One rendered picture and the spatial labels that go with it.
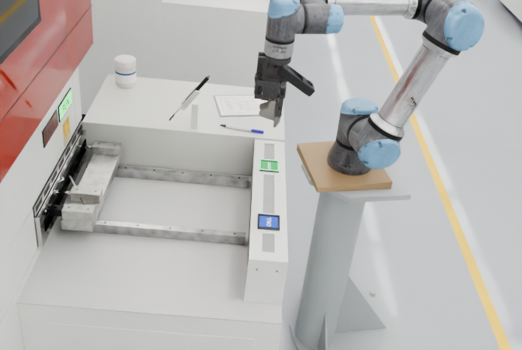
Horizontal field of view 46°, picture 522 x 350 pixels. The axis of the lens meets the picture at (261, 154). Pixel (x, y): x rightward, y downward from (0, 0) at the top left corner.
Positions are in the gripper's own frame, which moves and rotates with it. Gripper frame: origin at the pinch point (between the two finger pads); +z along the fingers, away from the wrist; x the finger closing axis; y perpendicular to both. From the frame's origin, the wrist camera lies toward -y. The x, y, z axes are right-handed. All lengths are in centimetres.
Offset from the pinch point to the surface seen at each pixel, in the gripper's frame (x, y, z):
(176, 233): 19.0, 24.7, 26.4
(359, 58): -321, -82, 111
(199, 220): 9.7, 19.5, 28.7
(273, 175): 4.0, -0.6, 15.0
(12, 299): 48, 59, 26
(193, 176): -8.0, 23.3, 26.0
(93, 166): -4, 53, 23
